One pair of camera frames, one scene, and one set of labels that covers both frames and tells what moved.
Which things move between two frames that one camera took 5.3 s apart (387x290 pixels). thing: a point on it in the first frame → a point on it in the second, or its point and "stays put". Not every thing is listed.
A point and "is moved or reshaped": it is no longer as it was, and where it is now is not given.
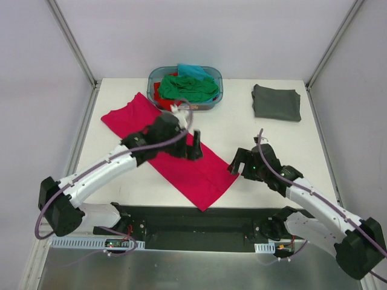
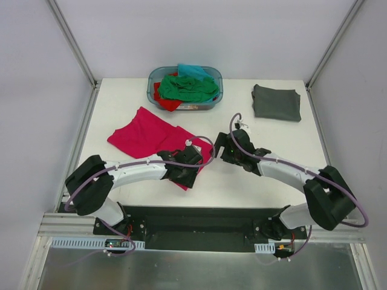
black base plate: [195, 228] stays put
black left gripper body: [187, 148] → [187, 174]
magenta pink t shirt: [202, 179] is moved or reshaped
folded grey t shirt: [276, 104] stays put
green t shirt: [191, 89] stays put
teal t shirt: [193, 70] stays put
